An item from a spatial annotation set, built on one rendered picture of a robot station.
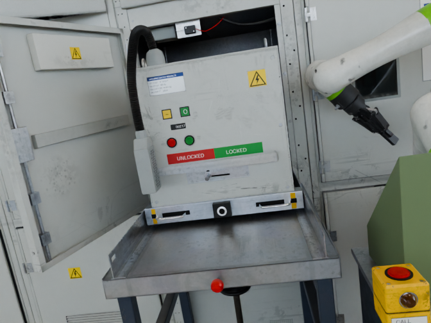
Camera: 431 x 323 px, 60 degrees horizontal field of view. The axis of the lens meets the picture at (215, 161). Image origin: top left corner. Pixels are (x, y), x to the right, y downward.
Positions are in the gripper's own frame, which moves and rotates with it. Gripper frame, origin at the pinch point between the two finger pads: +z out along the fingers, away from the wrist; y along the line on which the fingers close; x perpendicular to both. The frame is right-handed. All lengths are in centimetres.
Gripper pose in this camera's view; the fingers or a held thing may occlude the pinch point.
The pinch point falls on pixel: (389, 136)
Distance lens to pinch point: 153.2
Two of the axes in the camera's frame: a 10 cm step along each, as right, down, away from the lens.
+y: 2.5, -1.0, -9.6
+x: 5.9, -7.8, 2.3
